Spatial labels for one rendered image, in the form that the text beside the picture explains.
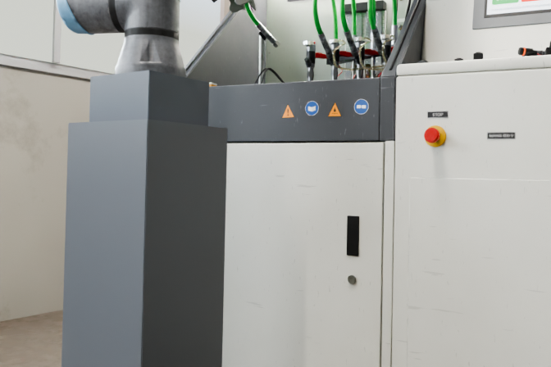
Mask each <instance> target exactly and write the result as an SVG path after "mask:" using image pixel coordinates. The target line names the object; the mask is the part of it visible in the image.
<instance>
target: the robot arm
mask: <svg viewBox="0 0 551 367"><path fill-rule="evenodd" d="M56 1H57V9H58V11H59V14H60V17H61V18H62V20H63V22H64V24H65V25H66V27H67V28H68V29H69V30H71V31H72V32H74V33H77V34H90V35H94V34H116V33H125V41H124V45H123V48H122V49H121V54H120V56H119V59H118V62H117V65H116V68H115V74H121V73H129V72H136V71H145V70H152V71H156V72H161V73H165V74H169V75H177V76H181V77H185V78H186V69H185V68H184V63H183V59H182V56H181V52H180V47H179V35H180V2H181V0H56ZM212 1H213V2H216V1H217V0H212ZM229 1H230V7H229V9H230V11H231V12H233V13H235V12H237V11H240V10H243V9H244V10H245V11H246V8H245V5H244V4H245V3H248V2H249V4H250V5H249V6H250V8H251V10H252V12H253V9H254V10H255V11H256V10H257V7H256V4H255V2H254V0H229Z"/></svg>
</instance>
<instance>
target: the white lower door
mask: <svg viewBox="0 0 551 367"><path fill-rule="evenodd" d="M384 203H385V143H227V164H226V200H225V271H224V307H223V343H222V367H381V348H382V300H383V251H384Z"/></svg>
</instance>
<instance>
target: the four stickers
mask: <svg viewBox="0 0 551 367"><path fill-rule="evenodd" d="M368 111H369V99H356V98H354V108H353V114H354V115H368ZM318 115H319V100H318V101H305V116H318ZM327 117H342V102H328V112H327ZM288 118H295V114H294V103H286V104H281V119H288Z"/></svg>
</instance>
